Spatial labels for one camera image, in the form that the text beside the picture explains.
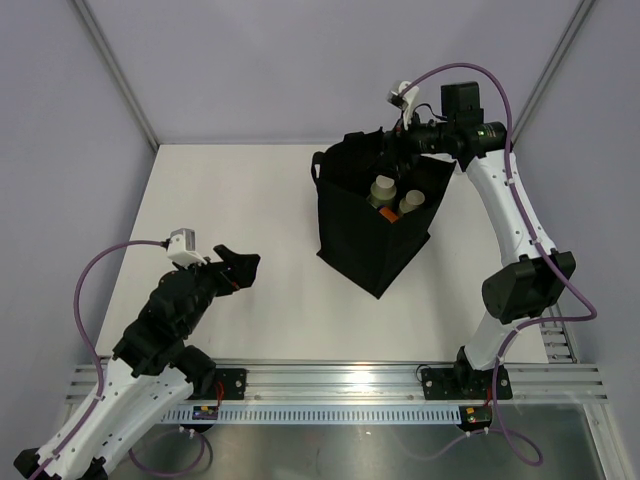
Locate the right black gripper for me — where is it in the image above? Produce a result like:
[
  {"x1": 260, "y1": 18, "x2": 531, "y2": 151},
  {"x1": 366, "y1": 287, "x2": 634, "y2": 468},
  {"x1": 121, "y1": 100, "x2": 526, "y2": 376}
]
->
[{"x1": 368, "y1": 105, "x2": 455, "y2": 181}]

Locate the right aluminium frame post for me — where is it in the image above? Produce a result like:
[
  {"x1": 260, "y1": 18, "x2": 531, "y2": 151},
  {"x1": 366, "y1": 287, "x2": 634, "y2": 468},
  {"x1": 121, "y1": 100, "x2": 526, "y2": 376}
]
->
[{"x1": 512, "y1": 0, "x2": 599, "y2": 145}]

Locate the green bottle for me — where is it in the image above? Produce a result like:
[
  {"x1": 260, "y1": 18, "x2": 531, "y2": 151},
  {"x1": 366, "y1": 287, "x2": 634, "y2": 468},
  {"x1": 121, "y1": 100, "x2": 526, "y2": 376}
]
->
[
  {"x1": 367, "y1": 175, "x2": 397, "y2": 209},
  {"x1": 397, "y1": 189, "x2": 425, "y2": 217}
]

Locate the white slotted cable duct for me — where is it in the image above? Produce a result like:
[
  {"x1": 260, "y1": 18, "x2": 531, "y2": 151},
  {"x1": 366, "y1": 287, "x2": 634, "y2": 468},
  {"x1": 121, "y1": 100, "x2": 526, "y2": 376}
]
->
[{"x1": 160, "y1": 405, "x2": 462, "y2": 425}]

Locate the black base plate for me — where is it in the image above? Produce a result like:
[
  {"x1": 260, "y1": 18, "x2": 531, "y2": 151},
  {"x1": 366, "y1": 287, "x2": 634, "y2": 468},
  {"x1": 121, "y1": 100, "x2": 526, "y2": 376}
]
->
[
  {"x1": 419, "y1": 367, "x2": 493, "y2": 401},
  {"x1": 201, "y1": 367, "x2": 247, "y2": 401}
]

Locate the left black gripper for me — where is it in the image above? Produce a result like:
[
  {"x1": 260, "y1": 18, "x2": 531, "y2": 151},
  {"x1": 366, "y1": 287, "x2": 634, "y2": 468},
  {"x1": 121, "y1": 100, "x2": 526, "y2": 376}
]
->
[{"x1": 174, "y1": 245, "x2": 259, "y2": 336}]

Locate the orange bottle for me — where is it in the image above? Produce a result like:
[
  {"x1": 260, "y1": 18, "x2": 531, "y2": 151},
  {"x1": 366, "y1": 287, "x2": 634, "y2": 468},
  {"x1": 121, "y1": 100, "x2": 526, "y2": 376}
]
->
[{"x1": 378, "y1": 206, "x2": 399, "y2": 224}]

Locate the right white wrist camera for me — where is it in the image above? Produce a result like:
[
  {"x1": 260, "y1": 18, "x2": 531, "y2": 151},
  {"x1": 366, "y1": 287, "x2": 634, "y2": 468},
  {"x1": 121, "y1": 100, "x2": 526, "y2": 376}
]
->
[{"x1": 387, "y1": 81, "x2": 419, "y2": 130}]

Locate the aluminium frame post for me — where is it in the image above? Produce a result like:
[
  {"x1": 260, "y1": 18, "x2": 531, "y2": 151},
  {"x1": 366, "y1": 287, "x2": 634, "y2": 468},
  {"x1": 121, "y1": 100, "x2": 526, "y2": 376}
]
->
[
  {"x1": 68, "y1": 0, "x2": 161, "y2": 153},
  {"x1": 512, "y1": 0, "x2": 599, "y2": 145}
]

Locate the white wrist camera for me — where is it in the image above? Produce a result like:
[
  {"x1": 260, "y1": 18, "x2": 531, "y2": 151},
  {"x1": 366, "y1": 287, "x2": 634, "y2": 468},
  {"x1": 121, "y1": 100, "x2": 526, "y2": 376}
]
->
[
  {"x1": 387, "y1": 81, "x2": 419, "y2": 130},
  {"x1": 166, "y1": 228, "x2": 205, "y2": 267}
]

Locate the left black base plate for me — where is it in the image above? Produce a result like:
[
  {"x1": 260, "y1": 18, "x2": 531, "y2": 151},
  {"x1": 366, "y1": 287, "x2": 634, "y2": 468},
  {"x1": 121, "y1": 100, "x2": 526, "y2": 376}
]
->
[{"x1": 201, "y1": 367, "x2": 247, "y2": 401}]

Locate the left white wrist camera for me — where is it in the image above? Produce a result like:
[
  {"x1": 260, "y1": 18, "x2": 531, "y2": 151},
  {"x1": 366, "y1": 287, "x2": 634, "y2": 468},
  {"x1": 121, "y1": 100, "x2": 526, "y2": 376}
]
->
[{"x1": 166, "y1": 228, "x2": 205, "y2": 267}]

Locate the aluminium rail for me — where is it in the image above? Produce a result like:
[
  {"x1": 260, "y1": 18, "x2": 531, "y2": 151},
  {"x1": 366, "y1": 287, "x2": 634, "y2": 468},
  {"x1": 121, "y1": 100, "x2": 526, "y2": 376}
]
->
[{"x1": 64, "y1": 363, "x2": 609, "y2": 405}]

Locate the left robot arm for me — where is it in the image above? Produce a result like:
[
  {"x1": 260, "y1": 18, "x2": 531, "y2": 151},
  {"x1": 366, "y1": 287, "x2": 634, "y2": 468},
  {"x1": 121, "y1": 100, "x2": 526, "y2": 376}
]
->
[{"x1": 14, "y1": 240, "x2": 261, "y2": 479}]

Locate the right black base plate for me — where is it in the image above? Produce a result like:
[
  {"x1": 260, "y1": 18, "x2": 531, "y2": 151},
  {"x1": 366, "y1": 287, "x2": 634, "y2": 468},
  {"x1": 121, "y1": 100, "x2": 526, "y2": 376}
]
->
[{"x1": 419, "y1": 367, "x2": 493, "y2": 401}]

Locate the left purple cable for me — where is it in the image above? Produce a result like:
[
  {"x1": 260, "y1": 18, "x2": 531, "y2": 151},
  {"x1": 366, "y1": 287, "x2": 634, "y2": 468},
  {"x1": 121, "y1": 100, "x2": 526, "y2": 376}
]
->
[{"x1": 27, "y1": 240, "x2": 214, "y2": 480}]

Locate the black canvas bag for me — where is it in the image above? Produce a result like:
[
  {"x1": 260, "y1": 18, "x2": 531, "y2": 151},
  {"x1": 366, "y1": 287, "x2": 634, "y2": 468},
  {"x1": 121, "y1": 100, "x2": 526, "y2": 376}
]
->
[{"x1": 311, "y1": 129, "x2": 454, "y2": 298}]

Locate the left aluminium frame post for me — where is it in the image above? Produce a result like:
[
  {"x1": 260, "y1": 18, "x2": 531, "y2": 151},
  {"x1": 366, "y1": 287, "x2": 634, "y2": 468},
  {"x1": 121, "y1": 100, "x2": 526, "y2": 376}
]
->
[{"x1": 68, "y1": 0, "x2": 161, "y2": 153}]

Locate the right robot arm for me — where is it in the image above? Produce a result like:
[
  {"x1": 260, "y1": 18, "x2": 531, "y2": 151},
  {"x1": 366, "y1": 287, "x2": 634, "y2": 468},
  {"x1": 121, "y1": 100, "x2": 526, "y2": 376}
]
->
[{"x1": 387, "y1": 81, "x2": 576, "y2": 397}]

